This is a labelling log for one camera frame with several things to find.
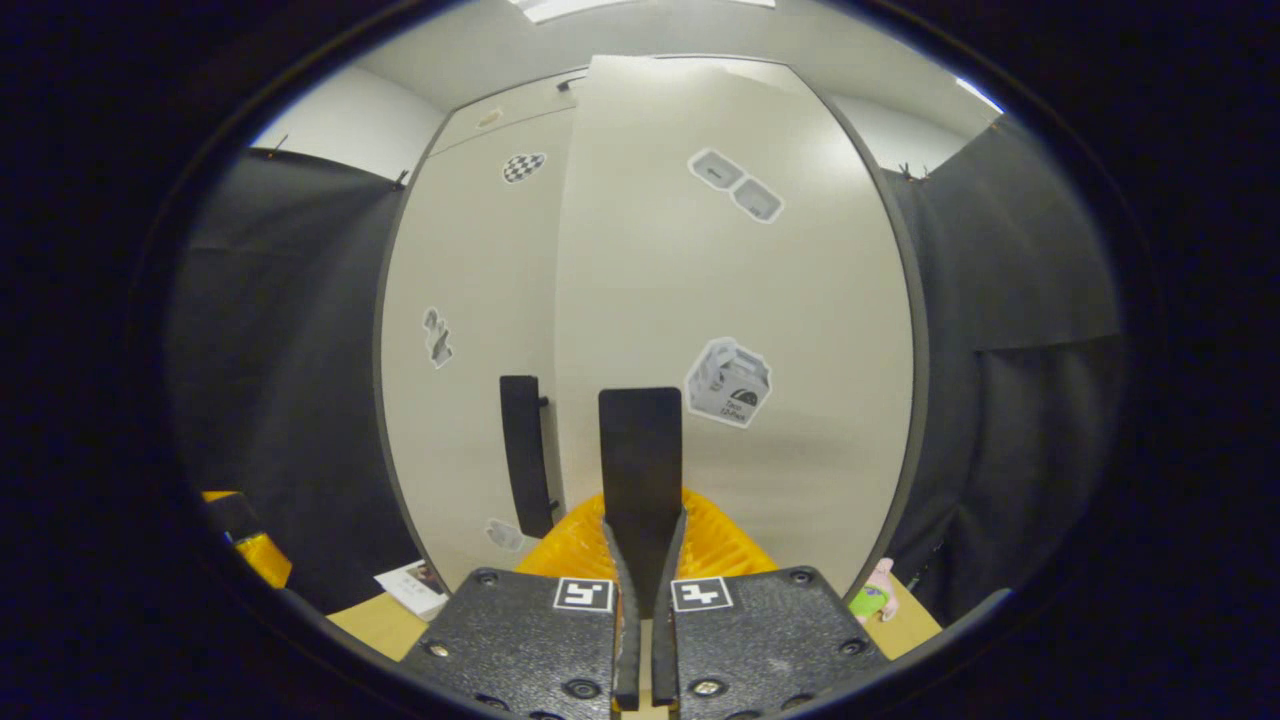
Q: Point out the black backdrop cloth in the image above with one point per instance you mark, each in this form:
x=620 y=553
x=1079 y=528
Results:
x=280 y=380
x=1030 y=400

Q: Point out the white cabinet door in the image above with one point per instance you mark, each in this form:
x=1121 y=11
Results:
x=800 y=300
x=470 y=300

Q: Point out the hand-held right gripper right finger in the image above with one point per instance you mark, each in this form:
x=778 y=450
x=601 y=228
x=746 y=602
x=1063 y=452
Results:
x=665 y=650

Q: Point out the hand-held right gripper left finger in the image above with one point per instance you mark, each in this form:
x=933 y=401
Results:
x=625 y=650

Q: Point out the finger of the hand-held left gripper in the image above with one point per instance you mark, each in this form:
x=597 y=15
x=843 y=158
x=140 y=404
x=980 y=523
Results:
x=230 y=512
x=265 y=560

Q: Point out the pink and green toy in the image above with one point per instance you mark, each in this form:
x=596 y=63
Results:
x=875 y=595

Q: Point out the long ceiling light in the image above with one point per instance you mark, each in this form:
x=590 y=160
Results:
x=640 y=8

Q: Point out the white double-door shoe cabinet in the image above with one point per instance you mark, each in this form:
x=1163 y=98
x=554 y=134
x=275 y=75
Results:
x=920 y=360

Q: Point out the white paper booklet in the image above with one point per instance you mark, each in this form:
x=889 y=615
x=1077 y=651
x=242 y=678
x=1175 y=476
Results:
x=412 y=590

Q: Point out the white cabinet drawer front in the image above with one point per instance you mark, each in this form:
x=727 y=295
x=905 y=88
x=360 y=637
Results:
x=520 y=105

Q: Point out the small ceiling light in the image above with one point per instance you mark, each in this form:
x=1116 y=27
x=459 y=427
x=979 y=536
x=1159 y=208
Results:
x=980 y=95

